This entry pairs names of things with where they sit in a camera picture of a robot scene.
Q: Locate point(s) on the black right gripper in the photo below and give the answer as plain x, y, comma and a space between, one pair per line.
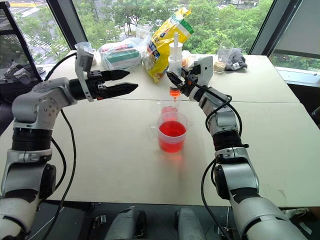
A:
191, 78

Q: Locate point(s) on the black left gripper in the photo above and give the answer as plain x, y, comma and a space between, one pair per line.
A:
96, 86

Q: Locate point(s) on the clear plastic syringe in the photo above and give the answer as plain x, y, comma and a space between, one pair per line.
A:
175, 60

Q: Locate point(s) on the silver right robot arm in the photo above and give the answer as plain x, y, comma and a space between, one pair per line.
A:
240, 180

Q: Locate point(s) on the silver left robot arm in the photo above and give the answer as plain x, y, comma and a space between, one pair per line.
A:
37, 100

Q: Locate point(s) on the small clear measuring cup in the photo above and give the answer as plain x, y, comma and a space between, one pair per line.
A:
170, 108

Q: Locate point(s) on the clear cup with grains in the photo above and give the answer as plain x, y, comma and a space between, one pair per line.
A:
222, 61

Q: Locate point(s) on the large cup with red liquid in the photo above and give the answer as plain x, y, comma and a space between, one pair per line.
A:
172, 135

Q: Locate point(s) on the clear bag with boxes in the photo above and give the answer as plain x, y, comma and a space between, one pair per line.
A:
120, 56

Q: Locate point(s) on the clear bag with orange snack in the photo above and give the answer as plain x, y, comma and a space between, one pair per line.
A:
188, 58

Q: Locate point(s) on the yellow snack bag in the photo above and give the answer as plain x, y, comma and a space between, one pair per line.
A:
165, 40

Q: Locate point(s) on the dark folded cloth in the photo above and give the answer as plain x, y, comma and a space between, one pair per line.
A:
236, 61

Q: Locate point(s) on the grey device beside table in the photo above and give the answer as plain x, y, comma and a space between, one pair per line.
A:
18, 72

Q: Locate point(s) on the black metal stand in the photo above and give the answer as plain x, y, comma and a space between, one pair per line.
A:
18, 32

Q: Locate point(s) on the grey rounded robot leg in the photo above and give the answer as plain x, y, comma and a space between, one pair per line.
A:
190, 223
125, 222

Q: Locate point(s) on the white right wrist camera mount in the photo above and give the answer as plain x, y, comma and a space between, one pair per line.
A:
206, 71

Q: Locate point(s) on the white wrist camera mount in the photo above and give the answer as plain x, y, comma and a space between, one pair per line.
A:
206, 71
83, 60

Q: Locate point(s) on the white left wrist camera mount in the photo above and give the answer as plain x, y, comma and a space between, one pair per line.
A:
83, 60

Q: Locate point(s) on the dark window frame post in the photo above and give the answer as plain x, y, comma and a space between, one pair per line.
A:
68, 22
263, 25

